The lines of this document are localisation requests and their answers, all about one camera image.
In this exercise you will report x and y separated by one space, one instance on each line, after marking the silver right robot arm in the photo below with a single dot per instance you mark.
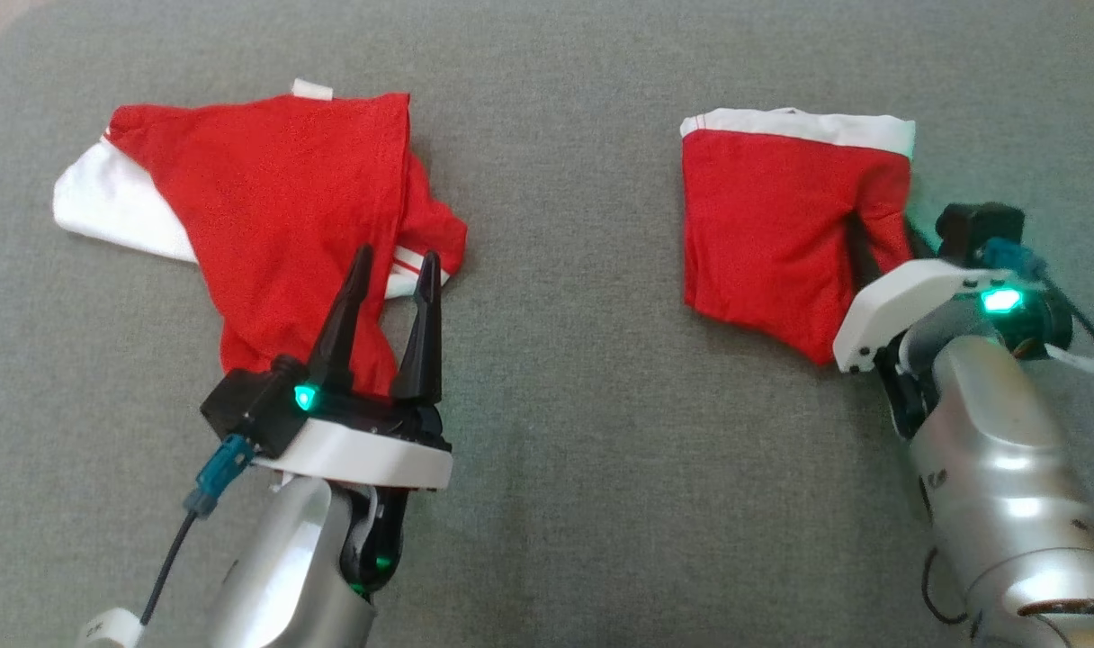
997 486

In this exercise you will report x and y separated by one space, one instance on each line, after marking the large grey sofa seat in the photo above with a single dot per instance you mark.
565 360

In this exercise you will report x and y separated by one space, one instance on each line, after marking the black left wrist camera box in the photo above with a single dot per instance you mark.
246 405

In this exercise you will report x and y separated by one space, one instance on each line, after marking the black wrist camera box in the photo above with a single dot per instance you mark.
246 405
974 229

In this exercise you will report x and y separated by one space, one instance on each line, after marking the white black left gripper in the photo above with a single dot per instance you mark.
367 454

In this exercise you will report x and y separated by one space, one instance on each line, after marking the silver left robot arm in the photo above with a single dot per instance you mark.
277 576

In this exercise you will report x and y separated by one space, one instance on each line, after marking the red shorts with white waistband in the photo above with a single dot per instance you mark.
763 225

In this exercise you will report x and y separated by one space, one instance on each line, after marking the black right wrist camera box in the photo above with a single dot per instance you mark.
974 229

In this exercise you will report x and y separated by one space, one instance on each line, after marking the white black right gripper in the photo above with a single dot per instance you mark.
889 301

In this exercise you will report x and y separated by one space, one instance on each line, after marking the red and white shirt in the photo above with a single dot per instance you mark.
277 207

